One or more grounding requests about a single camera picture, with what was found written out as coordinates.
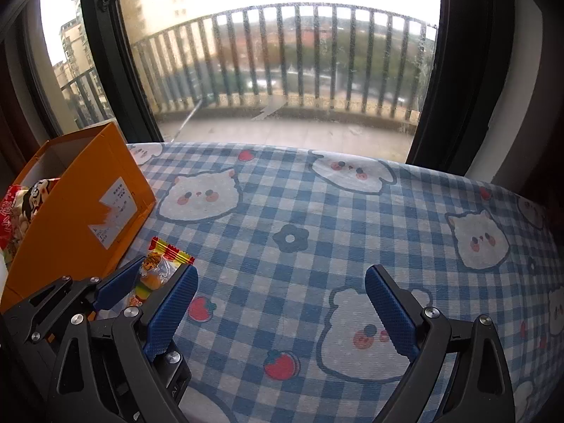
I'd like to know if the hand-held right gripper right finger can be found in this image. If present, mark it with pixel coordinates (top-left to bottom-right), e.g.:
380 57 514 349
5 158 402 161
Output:
365 264 516 423

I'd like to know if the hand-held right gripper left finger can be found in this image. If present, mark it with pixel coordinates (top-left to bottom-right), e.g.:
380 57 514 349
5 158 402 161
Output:
46 264 199 423

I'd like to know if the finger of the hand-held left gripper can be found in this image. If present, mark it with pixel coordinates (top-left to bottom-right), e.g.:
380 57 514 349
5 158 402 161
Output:
4 258 148 344

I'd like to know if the small clear candy packet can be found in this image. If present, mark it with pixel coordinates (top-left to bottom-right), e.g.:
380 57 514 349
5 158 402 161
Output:
125 237 195 313

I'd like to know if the orange cardboard box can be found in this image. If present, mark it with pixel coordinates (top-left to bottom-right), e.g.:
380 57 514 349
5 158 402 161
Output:
0 121 157 313

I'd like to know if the red white cartoon snack packet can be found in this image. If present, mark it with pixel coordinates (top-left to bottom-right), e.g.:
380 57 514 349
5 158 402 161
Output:
0 177 61 265

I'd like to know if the blue checkered printed blanket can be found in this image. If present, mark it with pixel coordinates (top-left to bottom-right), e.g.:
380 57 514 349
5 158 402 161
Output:
94 141 564 423

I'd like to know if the thin metal pole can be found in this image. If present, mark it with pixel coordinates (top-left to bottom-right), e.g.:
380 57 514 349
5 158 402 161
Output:
170 99 207 142

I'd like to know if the dark red curtain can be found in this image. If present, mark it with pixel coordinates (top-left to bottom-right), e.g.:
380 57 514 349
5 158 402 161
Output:
0 31 31 181

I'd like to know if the distant apartment building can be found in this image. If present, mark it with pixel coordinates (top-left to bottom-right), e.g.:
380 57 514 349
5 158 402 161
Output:
53 0 197 122

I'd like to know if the balcony railing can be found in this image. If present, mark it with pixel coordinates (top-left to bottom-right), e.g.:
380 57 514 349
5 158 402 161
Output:
53 4 439 128

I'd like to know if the dark window frame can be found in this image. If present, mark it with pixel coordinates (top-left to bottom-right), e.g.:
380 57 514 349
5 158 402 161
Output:
18 0 516 177

